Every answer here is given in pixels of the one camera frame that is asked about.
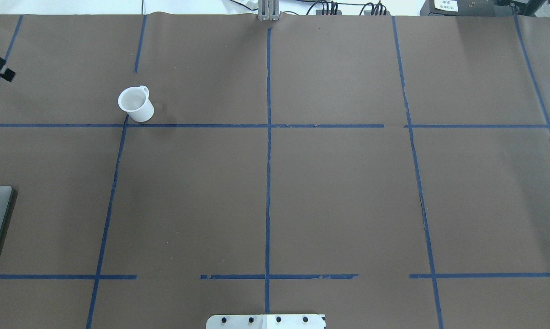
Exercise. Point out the white plastic cup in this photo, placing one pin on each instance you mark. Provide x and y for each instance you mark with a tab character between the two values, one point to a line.
135	102

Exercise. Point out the brown paper table cover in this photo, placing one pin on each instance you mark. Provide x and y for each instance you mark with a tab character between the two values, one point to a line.
386	172

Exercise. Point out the black device box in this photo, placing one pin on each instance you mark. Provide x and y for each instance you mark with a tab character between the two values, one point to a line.
481	8

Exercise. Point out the aluminium frame post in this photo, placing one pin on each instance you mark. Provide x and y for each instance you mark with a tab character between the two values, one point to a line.
268	10

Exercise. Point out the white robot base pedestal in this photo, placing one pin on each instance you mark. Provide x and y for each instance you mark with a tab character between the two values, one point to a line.
267	321

